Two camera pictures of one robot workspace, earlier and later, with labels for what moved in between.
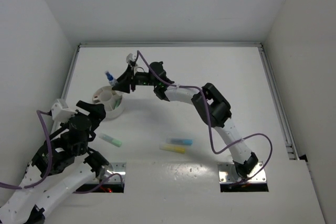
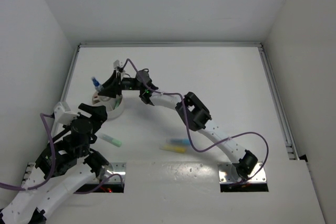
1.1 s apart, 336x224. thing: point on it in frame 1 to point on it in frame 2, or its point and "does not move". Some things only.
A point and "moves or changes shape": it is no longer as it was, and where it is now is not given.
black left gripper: x=97 y=110 does not move
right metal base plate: x=227 y=174 does not move
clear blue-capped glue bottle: x=112 y=81 moves or changes shape
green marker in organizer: x=117 y=103 does not move
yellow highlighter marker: x=172 y=149 does not move
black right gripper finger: x=123 y=85 to x=111 y=92
